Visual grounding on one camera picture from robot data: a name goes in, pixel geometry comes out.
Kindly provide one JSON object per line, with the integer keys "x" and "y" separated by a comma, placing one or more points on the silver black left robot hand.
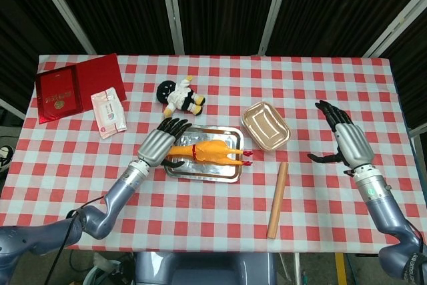
{"x": 156, "y": 146}

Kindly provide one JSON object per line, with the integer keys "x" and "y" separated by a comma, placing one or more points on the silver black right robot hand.
{"x": 353, "y": 145}

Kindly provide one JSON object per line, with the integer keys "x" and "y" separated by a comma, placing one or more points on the yellow rubber chicken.
{"x": 210, "y": 151}

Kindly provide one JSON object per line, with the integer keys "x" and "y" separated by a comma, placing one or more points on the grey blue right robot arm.
{"x": 383, "y": 208}

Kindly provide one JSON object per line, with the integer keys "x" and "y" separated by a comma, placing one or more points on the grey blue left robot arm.
{"x": 113, "y": 195}

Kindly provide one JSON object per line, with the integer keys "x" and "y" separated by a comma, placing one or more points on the stainless steel rectangular tray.
{"x": 213, "y": 175}

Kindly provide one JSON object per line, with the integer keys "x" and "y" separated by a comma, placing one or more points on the black and white plush doll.
{"x": 180, "y": 98}

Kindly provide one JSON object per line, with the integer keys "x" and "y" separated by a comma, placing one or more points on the white tissue packet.
{"x": 108, "y": 115}

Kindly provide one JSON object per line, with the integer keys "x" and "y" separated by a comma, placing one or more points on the red white checkered tablecloth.
{"x": 213, "y": 74}

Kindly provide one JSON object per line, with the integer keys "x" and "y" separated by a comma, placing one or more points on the wooden rolling pin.
{"x": 277, "y": 201}

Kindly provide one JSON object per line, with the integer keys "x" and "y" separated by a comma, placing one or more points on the red certificate folder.
{"x": 60, "y": 94}

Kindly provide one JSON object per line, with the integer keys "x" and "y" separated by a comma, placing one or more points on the grey blue robot torso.
{"x": 207, "y": 268}

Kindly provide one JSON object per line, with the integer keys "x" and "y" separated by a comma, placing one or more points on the black and white shoe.
{"x": 5, "y": 158}

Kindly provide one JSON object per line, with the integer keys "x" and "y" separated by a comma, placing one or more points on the white metal frame post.
{"x": 172, "y": 8}
{"x": 418, "y": 132}
{"x": 62, "y": 8}
{"x": 400, "y": 19}
{"x": 11, "y": 109}
{"x": 275, "y": 8}

